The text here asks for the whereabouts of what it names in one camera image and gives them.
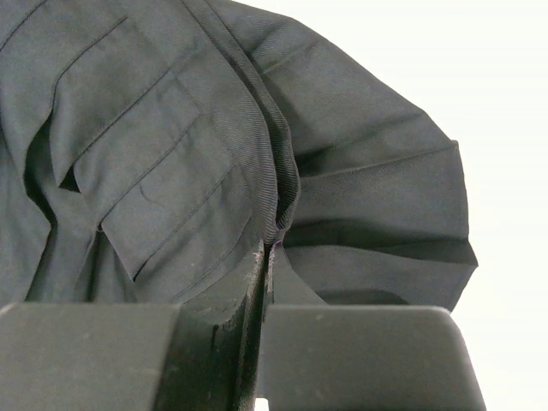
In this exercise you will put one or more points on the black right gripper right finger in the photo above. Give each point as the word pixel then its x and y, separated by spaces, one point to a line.
pixel 316 356

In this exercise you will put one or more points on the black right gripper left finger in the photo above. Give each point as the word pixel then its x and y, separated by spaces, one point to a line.
pixel 198 355

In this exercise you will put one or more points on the black skirt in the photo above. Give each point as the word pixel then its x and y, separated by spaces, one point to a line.
pixel 151 148

